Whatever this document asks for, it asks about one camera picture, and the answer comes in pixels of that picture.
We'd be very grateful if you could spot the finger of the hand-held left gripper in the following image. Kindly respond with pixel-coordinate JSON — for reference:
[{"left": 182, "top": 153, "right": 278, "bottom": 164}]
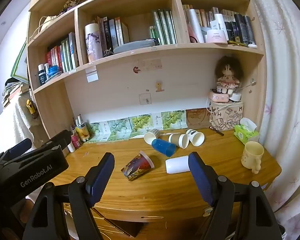
[
  {"left": 41, "top": 129, "right": 72, "bottom": 151},
  {"left": 0, "top": 138, "right": 32, "bottom": 165}
]

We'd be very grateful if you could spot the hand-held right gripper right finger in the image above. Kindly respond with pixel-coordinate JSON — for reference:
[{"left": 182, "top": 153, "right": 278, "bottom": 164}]
[{"left": 188, "top": 152, "right": 283, "bottom": 240}]

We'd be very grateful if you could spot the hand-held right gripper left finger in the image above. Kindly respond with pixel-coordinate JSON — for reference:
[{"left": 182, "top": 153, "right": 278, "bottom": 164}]
[{"left": 22, "top": 152, "right": 115, "bottom": 240}]

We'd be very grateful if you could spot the plain white cup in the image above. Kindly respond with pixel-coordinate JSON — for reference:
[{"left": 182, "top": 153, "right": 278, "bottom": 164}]
[{"left": 165, "top": 156, "right": 191, "bottom": 174}]

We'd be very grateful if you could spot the red patterned paper cup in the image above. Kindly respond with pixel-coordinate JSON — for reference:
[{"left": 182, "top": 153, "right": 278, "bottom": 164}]
[{"left": 121, "top": 150, "right": 155, "bottom": 182}]

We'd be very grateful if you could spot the white paper cup dark logo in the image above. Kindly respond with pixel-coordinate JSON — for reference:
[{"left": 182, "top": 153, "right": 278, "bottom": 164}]
[{"left": 185, "top": 129, "right": 205, "bottom": 147}]

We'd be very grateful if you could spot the brown paper cup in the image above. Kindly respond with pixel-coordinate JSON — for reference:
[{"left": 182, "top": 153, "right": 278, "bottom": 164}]
[{"left": 168, "top": 133, "right": 190, "bottom": 149}]

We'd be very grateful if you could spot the blue plastic cup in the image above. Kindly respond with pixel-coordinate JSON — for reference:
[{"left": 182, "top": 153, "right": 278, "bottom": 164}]
[{"left": 151, "top": 138, "right": 176, "bottom": 158}]

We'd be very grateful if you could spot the grey patterned paper cup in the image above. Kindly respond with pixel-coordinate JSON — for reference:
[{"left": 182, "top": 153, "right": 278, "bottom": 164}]
[{"left": 144, "top": 128, "right": 161, "bottom": 145}]

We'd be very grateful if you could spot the pink small bottle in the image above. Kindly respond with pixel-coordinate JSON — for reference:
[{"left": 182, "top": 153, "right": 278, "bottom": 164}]
[{"left": 71, "top": 133, "right": 82, "bottom": 149}]

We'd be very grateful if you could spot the white lace cloth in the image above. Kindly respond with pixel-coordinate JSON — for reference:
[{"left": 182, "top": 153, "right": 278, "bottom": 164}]
[{"left": 0, "top": 95, "right": 48, "bottom": 157}]

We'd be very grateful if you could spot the orange liquid bottle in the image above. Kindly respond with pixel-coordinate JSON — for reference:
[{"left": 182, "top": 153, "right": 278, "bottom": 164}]
[{"left": 76, "top": 122, "right": 91, "bottom": 142}]

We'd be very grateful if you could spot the wooden desk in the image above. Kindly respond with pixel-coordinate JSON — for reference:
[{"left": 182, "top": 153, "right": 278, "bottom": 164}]
[{"left": 49, "top": 127, "right": 282, "bottom": 223}]

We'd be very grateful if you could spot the green leaf print packet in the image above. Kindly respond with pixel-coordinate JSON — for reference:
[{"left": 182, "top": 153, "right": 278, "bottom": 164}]
[
  {"left": 128, "top": 113, "right": 153, "bottom": 139},
  {"left": 86, "top": 121, "right": 108, "bottom": 143},
  {"left": 106, "top": 118, "right": 131, "bottom": 141}
]

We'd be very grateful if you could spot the yellow hanging toy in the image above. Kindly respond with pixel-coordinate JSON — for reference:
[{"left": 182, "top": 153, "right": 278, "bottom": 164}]
[{"left": 26, "top": 99, "right": 36, "bottom": 115}]

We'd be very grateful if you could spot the dark pen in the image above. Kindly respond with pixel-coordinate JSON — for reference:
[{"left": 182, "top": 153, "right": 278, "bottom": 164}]
[{"left": 209, "top": 126, "right": 225, "bottom": 136}]

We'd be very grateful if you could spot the cream ceramic mug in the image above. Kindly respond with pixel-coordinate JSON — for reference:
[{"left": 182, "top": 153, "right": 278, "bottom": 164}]
[{"left": 241, "top": 141, "right": 265, "bottom": 174}]

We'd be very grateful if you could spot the stack of books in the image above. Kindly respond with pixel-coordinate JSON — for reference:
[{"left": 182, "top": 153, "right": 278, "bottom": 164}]
[{"left": 2, "top": 78, "right": 31, "bottom": 108}]

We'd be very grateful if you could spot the wooden face plaque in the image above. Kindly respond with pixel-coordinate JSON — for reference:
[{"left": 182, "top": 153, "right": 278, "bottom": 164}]
[{"left": 186, "top": 108, "right": 211, "bottom": 129}]

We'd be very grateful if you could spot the green tissue pack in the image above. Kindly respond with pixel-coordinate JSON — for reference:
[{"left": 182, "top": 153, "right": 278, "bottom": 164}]
[{"left": 233, "top": 117, "right": 260, "bottom": 145}]

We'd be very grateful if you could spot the dark glass bottle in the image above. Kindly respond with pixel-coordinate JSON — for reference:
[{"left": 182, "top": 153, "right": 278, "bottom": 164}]
[{"left": 38, "top": 64, "right": 48, "bottom": 86}]

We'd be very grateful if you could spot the blue lidded jar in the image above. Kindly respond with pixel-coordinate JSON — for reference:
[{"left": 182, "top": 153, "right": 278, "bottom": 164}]
[{"left": 48, "top": 65, "right": 62, "bottom": 78}]

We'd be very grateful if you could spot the white box with cube print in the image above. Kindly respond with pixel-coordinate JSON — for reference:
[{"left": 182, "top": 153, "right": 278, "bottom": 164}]
[{"left": 209, "top": 101, "right": 244, "bottom": 131}]

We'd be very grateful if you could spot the white paper label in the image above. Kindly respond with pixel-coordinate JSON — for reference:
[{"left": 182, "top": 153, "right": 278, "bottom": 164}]
[{"left": 85, "top": 65, "right": 99, "bottom": 83}]

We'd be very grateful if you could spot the row of red green books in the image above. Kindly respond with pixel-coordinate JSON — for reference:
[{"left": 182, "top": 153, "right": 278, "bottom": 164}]
[{"left": 45, "top": 32, "right": 80, "bottom": 74}]

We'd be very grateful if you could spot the green framed picture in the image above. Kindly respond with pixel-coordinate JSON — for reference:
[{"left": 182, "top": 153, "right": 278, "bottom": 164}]
[{"left": 11, "top": 41, "right": 28, "bottom": 82}]

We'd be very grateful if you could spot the pink small device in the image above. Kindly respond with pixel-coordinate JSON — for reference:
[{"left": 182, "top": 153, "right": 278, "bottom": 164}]
[{"left": 208, "top": 91, "right": 230, "bottom": 104}]

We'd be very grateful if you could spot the white canister with ink print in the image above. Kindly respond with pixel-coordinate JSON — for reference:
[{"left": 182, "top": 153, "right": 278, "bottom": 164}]
[{"left": 84, "top": 23, "right": 104, "bottom": 64}]

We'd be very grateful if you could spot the curly-haired rag doll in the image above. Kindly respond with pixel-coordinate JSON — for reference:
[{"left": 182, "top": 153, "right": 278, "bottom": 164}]
[{"left": 214, "top": 55, "right": 244, "bottom": 96}]

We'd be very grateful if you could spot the beige cloth bag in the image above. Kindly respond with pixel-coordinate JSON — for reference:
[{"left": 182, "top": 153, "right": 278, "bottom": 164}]
[{"left": 31, "top": 16, "right": 56, "bottom": 37}]

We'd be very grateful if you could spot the wooden bookshelf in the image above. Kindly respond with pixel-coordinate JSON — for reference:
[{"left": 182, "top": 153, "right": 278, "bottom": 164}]
[{"left": 27, "top": 0, "right": 267, "bottom": 147}]

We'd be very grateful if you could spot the grey flat pouch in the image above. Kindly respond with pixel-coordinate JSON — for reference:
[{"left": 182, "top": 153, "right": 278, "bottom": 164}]
[{"left": 113, "top": 39, "right": 156, "bottom": 54}]

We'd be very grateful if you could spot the row of dark books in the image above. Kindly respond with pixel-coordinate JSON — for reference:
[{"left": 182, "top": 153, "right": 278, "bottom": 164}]
[{"left": 97, "top": 16, "right": 131, "bottom": 53}]

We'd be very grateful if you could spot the white flower print curtain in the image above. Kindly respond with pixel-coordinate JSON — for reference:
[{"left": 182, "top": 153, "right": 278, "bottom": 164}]
[{"left": 242, "top": 0, "right": 300, "bottom": 233}]

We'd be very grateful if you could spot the floral handbag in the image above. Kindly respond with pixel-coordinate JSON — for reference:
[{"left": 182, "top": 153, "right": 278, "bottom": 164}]
[{"left": 59, "top": 0, "right": 88, "bottom": 15}]

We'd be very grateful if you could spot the black cosmetic tube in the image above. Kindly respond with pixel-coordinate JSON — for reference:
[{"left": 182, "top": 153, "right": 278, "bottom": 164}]
[
  {"left": 233, "top": 13, "right": 246, "bottom": 43},
  {"left": 243, "top": 15, "right": 256, "bottom": 45}
]

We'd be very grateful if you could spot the white cosmetic bottle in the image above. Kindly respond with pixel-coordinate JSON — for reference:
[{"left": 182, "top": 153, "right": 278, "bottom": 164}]
[{"left": 210, "top": 13, "right": 227, "bottom": 31}]

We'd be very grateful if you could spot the row of pale books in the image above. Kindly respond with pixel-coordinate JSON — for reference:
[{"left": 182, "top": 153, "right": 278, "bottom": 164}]
[{"left": 182, "top": 4, "right": 240, "bottom": 43}]

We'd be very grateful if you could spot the white cable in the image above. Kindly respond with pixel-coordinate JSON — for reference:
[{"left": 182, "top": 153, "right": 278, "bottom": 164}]
[{"left": 206, "top": 79, "right": 255, "bottom": 113}]

